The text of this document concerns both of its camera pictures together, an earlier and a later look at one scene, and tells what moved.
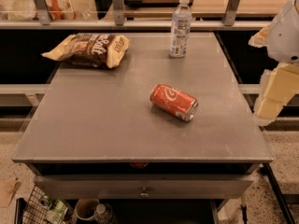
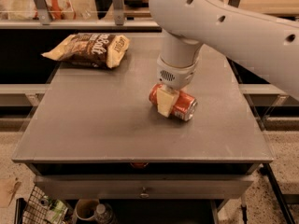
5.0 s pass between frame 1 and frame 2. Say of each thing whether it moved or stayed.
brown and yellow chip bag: stayed
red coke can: stayed
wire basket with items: stayed
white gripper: moved
